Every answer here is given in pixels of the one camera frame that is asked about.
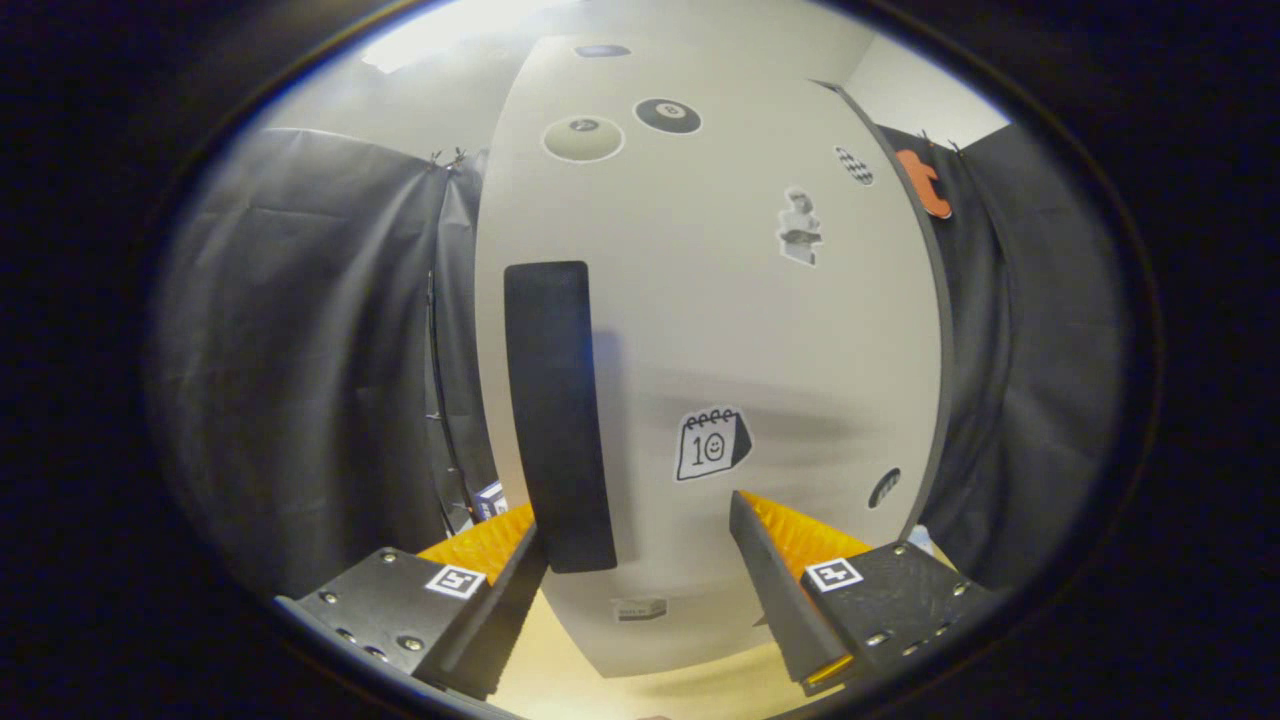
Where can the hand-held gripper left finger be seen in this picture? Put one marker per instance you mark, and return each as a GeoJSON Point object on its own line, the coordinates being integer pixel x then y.
{"type": "Point", "coordinates": [505, 620]}

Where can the black backdrop cloth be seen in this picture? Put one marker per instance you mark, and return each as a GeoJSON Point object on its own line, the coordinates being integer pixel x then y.
{"type": "Point", "coordinates": [300, 350]}

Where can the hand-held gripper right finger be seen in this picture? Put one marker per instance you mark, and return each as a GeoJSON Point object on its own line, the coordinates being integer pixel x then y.
{"type": "Point", "coordinates": [780, 610]}

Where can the grey cabinet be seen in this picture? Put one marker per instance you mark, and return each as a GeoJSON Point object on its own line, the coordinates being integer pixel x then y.
{"type": "Point", "coordinates": [946, 350]}

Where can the white cabinet door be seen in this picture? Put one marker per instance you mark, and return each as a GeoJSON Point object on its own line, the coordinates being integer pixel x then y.
{"type": "Point", "coordinates": [700, 330]}

